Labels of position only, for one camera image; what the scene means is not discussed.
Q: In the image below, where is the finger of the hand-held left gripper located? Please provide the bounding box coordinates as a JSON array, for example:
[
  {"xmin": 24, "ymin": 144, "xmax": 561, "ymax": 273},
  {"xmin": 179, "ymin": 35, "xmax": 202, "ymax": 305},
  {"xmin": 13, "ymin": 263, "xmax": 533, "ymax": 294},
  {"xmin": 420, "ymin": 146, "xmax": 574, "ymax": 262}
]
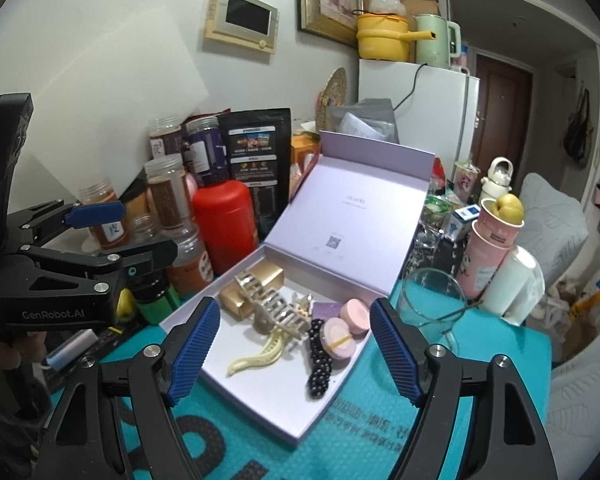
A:
[
  {"xmin": 17, "ymin": 239, "xmax": 178, "ymax": 291},
  {"xmin": 7, "ymin": 200, "xmax": 126, "ymax": 246}
]

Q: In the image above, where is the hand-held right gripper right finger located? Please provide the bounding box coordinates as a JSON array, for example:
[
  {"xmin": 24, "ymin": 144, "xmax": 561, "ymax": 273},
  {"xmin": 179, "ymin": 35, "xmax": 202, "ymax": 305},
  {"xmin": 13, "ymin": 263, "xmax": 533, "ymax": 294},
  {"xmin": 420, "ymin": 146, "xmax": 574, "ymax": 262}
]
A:
[{"xmin": 369, "ymin": 296, "xmax": 560, "ymax": 480}]

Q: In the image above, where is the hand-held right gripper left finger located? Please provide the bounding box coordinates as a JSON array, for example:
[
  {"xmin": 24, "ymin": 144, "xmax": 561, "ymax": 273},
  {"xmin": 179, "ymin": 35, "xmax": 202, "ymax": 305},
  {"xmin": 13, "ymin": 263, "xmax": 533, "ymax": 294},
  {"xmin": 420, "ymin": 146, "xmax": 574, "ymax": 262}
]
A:
[{"xmin": 36, "ymin": 296, "xmax": 222, "ymax": 480}]

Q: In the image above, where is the pink round jar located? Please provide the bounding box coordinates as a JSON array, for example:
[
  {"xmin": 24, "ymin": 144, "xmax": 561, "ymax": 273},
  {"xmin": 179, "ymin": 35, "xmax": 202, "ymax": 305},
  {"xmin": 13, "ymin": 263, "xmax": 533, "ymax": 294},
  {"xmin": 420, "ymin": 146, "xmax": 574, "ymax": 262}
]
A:
[{"xmin": 339, "ymin": 298, "xmax": 372, "ymax": 338}]

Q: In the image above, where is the pink round case with band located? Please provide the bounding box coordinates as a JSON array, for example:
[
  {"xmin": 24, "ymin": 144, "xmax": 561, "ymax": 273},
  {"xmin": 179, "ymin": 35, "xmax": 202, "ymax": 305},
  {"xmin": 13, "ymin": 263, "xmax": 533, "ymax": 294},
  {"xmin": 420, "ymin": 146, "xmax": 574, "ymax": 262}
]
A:
[{"xmin": 316, "ymin": 317, "xmax": 357, "ymax": 363}]

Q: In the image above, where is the pale yellow hair clip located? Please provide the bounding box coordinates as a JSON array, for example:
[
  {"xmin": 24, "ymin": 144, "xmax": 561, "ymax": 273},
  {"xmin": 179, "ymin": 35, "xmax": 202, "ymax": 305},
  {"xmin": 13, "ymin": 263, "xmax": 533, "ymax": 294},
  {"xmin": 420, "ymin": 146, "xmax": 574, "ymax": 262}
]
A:
[{"xmin": 225, "ymin": 327, "xmax": 293, "ymax": 377}]

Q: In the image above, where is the black dotted scrunchie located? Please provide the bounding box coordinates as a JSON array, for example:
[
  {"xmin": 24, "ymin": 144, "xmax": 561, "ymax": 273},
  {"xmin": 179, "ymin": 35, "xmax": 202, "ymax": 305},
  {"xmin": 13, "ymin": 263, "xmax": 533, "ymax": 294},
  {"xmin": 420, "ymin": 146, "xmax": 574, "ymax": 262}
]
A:
[{"xmin": 305, "ymin": 317, "xmax": 338, "ymax": 401}]

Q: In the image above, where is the lilac slim box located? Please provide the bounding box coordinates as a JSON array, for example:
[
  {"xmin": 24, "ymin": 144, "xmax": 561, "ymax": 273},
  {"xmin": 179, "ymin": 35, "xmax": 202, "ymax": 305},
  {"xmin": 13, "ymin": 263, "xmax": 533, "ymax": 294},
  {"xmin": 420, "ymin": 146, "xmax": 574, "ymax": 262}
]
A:
[{"xmin": 311, "ymin": 301, "xmax": 346, "ymax": 322}]

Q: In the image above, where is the beige hair claw clip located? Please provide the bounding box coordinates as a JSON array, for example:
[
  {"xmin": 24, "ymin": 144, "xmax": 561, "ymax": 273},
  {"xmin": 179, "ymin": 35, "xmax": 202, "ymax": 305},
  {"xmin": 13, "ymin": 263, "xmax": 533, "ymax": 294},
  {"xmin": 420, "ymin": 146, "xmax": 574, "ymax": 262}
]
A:
[{"xmin": 233, "ymin": 271, "xmax": 313, "ymax": 337}]

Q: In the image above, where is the gold rectangular box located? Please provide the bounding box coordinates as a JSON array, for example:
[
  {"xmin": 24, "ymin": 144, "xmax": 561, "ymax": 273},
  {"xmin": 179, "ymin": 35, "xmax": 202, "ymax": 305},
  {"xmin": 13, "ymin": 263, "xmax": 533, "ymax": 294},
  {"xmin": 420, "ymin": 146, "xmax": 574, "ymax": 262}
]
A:
[{"xmin": 217, "ymin": 261, "xmax": 286, "ymax": 320}]

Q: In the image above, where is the gold metal hair claw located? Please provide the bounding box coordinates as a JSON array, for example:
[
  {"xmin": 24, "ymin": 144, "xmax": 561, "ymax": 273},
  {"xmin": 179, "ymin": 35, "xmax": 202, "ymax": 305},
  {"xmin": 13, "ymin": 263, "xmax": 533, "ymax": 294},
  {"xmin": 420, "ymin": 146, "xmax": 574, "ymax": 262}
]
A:
[{"xmin": 289, "ymin": 292, "xmax": 315, "ymax": 318}]

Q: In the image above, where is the lilac gift box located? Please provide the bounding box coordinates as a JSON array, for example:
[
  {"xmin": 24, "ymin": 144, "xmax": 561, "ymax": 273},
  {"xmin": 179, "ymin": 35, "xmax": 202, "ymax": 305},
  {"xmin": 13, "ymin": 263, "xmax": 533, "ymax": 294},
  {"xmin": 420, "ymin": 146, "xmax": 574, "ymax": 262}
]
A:
[{"xmin": 158, "ymin": 130, "xmax": 437, "ymax": 448}]

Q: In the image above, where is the person's left hand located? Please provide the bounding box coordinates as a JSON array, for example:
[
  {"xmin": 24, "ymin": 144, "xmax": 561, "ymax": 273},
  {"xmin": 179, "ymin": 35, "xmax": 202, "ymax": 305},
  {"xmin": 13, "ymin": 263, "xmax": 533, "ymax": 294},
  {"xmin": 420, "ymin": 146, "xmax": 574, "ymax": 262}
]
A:
[{"xmin": 2, "ymin": 330, "xmax": 49, "ymax": 373}]

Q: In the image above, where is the white label spice jar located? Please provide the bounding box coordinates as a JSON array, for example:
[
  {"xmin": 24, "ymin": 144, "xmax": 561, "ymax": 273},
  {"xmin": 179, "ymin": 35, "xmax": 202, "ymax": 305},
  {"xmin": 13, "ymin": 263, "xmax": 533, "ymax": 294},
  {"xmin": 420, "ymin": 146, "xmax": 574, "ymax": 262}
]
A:
[{"xmin": 78, "ymin": 180, "xmax": 131, "ymax": 251}]

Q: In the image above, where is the clear plastic jar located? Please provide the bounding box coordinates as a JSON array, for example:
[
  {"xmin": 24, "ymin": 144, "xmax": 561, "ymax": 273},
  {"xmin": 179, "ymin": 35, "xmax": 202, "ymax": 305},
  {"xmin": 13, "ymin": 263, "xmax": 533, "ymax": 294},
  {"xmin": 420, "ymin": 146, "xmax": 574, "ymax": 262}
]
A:
[{"xmin": 129, "ymin": 212, "xmax": 163, "ymax": 243}]

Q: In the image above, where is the orange contents jar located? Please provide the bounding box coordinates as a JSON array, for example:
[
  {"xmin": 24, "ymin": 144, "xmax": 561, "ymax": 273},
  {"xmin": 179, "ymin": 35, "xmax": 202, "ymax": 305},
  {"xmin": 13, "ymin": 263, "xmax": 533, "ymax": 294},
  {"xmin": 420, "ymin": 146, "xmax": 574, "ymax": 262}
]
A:
[{"xmin": 166, "ymin": 232, "xmax": 215, "ymax": 298}]

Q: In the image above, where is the white blue tube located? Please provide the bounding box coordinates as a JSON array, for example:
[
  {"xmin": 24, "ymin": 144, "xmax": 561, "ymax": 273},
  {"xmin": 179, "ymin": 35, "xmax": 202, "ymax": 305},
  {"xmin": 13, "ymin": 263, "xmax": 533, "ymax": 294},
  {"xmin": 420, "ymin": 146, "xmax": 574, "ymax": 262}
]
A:
[{"xmin": 42, "ymin": 330, "xmax": 98, "ymax": 371}]

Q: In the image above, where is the glass mug with cat print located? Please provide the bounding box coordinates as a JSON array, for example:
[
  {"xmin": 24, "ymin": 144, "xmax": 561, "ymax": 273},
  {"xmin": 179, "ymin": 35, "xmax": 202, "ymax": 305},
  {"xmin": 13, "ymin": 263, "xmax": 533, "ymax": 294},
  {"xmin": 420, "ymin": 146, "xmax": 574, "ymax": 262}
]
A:
[{"xmin": 396, "ymin": 267, "xmax": 468, "ymax": 356}]

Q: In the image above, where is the green jar with black lid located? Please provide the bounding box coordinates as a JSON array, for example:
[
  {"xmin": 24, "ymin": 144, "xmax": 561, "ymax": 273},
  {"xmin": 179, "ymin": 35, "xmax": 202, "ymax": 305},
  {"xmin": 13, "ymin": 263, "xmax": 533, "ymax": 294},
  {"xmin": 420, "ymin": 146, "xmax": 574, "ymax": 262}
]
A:
[{"xmin": 130, "ymin": 270, "xmax": 183, "ymax": 326}]

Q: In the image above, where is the small yellow green fruit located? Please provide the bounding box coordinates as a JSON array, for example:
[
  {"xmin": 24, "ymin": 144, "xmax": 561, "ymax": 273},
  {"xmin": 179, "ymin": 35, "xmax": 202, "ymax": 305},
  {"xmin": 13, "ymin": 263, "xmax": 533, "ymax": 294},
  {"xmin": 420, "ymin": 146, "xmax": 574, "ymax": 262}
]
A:
[{"xmin": 116, "ymin": 287, "xmax": 137, "ymax": 322}]

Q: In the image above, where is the tall brown contents jar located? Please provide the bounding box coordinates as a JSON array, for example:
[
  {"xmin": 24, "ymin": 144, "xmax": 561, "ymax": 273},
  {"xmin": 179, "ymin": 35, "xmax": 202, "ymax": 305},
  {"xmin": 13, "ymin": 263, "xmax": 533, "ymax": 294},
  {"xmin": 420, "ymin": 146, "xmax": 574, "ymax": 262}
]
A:
[{"xmin": 144, "ymin": 154, "xmax": 197, "ymax": 241}]

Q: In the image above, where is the teal bubble mailer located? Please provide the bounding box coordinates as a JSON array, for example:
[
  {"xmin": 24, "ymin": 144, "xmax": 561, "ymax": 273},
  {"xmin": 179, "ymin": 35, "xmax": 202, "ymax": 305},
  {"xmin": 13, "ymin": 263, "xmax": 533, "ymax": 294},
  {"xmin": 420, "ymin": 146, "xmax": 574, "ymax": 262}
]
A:
[{"xmin": 45, "ymin": 280, "xmax": 553, "ymax": 480}]

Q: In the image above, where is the thin metal stirring spoon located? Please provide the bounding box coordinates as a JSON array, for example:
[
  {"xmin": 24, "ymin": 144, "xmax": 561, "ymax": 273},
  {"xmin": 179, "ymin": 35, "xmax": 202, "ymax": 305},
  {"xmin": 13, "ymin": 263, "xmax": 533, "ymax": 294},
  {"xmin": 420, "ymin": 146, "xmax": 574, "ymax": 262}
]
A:
[{"xmin": 437, "ymin": 299, "xmax": 483, "ymax": 322}]

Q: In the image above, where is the red canister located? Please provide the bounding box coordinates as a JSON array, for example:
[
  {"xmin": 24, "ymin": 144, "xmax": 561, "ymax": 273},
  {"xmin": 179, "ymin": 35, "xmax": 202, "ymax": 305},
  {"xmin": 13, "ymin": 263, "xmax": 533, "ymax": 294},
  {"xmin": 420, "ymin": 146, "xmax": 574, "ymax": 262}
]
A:
[{"xmin": 191, "ymin": 180, "xmax": 260, "ymax": 277}]

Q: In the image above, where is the black patterned bag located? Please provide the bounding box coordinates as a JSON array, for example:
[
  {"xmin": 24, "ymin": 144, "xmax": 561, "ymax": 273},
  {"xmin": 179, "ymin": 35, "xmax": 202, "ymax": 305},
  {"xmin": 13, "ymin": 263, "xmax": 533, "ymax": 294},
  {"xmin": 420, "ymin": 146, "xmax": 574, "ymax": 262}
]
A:
[{"xmin": 405, "ymin": 210, "xmax": 461, "ymax": 281}]

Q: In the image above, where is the dark contents jar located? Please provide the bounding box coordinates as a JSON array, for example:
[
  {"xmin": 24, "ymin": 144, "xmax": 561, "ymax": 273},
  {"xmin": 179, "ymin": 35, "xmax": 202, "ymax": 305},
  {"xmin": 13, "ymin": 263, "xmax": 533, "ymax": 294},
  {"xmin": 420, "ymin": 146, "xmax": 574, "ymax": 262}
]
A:
[{"xmin": 148, "ymin": 116, "xmax": 183, "ymax": 158}]

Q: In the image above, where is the purple label jar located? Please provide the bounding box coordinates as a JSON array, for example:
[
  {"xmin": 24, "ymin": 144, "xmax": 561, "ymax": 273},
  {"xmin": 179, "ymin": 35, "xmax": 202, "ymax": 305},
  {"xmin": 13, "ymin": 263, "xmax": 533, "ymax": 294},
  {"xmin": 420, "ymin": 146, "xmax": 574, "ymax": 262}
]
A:
[{"xmin": 184, "ymin": 116, "xmax": 231, "ymax": 188}]

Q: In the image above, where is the pink panda print cup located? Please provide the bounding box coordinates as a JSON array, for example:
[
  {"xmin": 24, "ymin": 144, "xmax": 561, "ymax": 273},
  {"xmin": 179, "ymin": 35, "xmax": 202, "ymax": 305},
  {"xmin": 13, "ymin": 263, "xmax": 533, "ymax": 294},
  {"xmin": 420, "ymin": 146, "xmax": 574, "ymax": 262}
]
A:
[{"xmin": 455, "ymin": 220, "xmax": 513, "ymax": 301}]

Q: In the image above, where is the white paper roll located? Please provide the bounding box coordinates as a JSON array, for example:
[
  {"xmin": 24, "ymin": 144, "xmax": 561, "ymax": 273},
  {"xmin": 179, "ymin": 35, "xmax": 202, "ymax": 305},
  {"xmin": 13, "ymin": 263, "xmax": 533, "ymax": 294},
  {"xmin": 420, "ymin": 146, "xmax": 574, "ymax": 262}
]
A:
[{"xmin": 480, "ymin": 246, "xmax": 546, "ymax": 328}]

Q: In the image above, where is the black printed pouch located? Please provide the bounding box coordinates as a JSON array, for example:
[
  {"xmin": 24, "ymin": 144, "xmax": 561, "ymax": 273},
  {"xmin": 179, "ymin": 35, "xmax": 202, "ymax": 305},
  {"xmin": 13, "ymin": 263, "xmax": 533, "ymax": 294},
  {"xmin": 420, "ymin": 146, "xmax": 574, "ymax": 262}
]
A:
[{"xmin": 216, "ymin": 107, "xmax": 293, "ymax": 243}]

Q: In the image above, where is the blue white small box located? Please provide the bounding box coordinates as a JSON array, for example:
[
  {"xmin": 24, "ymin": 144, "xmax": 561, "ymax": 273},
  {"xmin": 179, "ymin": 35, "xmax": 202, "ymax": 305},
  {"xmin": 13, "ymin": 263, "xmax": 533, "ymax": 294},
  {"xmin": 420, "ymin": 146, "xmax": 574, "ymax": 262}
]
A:
[{"xmin": 447, "ymin": 205, "xmax": 481, "ymax": 236}]

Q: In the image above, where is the small glass jar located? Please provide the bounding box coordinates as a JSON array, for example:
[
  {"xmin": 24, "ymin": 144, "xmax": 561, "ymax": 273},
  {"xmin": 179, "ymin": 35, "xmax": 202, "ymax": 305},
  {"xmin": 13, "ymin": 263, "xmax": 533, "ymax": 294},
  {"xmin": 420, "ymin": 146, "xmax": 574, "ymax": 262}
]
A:
[{"xmin": 422, "ymin": 195, "xmax": 453, "ymax": 221}]

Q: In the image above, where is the pink paper cup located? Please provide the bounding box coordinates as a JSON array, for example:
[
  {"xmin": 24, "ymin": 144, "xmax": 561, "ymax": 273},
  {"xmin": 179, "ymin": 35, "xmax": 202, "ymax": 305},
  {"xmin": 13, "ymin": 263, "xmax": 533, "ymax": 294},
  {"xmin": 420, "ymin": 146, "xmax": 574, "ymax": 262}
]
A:
[{"xmin": 480, "ymin": 197, "xmax": 526, "ymax": 251}]

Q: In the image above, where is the yellow apple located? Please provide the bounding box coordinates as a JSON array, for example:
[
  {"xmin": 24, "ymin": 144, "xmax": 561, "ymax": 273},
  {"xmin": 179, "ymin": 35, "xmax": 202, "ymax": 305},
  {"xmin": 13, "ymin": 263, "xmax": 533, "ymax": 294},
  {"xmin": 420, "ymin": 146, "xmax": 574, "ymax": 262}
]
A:
[{"xmin": 495, "ymin": 194, "xmax": 525, "ymax": 226}]

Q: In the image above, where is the clear cup with pink print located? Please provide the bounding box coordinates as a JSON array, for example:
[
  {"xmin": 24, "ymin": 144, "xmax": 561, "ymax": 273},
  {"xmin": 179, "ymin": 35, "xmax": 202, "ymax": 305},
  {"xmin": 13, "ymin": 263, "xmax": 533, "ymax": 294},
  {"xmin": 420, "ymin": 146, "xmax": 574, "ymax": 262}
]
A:
[{"xmin": 452, "ymin": 160, "xmax": 481, "ymax": 196}]

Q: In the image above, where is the grey quilted chair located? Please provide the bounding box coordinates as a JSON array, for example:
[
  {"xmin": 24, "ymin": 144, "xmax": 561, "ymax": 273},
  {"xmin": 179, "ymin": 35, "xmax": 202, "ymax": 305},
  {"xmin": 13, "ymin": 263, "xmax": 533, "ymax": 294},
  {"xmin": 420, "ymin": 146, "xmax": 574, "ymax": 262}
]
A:
[
  {"xmin": 515, "ymin": 172, "xmax": 591, "ymax": 281},
  {"xmin": 545, "ymin": 355, "xmax": 600, "ymax": 480}
]

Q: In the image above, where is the grey plastic bag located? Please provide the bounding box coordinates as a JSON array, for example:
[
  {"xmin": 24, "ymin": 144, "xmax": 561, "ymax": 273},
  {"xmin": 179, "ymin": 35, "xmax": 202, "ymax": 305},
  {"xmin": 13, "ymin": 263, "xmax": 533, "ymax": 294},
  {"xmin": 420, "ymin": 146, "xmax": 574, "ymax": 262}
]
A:
[{"xmin": 327, "ymin": 99, "xmax": 400, "ymax": 146}]

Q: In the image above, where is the woven straw fan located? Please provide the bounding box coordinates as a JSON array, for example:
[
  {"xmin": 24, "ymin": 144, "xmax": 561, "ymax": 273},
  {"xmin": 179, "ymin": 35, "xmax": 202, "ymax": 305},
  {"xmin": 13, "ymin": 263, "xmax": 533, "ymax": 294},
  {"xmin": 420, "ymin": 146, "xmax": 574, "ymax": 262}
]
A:
[{"xmin": 316, "ymin": 67, "xmax": 350, "ymax": 133}]

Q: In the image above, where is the white refrigerator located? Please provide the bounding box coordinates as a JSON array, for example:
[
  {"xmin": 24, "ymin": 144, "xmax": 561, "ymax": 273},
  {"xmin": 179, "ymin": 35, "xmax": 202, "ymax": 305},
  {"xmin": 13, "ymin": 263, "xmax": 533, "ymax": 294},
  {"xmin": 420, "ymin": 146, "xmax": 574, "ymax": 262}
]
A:
[{"xmin": 357, "ymin": 57, "xmax": 481, "ymax": 181}]

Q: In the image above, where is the brown door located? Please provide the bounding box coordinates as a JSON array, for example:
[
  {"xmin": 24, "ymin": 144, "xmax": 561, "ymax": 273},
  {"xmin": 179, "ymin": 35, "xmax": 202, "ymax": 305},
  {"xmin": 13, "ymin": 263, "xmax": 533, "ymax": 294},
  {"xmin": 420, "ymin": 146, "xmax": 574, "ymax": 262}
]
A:
[{"xmin": 467, "ymin": 45, "xmax": 535, "ymax": 196}]

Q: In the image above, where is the black hanging bag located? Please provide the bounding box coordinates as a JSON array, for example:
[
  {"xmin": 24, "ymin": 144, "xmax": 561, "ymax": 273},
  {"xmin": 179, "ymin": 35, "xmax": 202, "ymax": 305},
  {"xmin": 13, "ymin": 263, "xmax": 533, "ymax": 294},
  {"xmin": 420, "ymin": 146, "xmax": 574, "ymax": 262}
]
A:
[{"xmin": 562, "ymin": 89, "xmax": 593, "ymax": 168}]

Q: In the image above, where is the pale green kettle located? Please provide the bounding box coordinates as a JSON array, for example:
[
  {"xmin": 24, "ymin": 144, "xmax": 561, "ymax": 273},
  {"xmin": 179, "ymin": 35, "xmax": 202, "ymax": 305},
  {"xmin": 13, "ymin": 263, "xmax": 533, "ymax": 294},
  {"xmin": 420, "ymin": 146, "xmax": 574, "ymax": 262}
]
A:
[{"xmin": 414, "ymin": 14, "xmax": 463, "ymax": 71}]

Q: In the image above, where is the yellow pot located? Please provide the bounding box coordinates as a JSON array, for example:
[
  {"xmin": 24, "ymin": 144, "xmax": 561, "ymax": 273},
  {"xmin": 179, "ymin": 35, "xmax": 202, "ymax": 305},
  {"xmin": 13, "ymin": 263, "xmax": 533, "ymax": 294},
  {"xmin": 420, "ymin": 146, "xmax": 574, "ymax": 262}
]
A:
[{"xmin": 356, "ymin": 12, "xmax": 438, "ymax": 63}]

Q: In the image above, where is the clear plastic bag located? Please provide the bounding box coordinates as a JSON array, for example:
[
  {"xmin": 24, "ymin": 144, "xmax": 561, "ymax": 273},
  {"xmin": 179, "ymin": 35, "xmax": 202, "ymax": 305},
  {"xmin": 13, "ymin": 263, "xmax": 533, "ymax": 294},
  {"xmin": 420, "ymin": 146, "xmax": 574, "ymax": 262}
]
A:
[{"xmin": 367, "ymin": 0, "xmax": 406, "ymax": 16}]

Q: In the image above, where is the white bottle with handle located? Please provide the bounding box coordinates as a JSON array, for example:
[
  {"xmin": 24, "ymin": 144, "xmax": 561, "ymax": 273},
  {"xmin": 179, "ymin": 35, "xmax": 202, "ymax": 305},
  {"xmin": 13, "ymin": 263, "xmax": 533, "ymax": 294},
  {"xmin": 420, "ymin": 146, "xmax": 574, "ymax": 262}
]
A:
[{"xmin": 485, "ymin": 156, "xmax": 515, "ymax": 201}]

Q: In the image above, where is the beige wall intercom panel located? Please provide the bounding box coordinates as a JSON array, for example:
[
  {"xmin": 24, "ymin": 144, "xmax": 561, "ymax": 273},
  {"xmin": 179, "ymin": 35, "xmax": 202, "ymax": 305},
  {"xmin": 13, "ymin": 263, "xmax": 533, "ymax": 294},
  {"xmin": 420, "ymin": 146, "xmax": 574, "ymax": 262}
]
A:
[{"xmin": 203, "ymin": 0, "xmax": 280, "ymax": 56}]

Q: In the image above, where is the black power cable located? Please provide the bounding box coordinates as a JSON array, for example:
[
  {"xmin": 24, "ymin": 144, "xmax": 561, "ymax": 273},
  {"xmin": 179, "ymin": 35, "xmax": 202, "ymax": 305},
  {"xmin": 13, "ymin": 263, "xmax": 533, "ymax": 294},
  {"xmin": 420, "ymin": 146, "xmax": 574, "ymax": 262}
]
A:
[{"xmin": 392, "ymin": 62, "xmax": 431, "ymax": 111}]

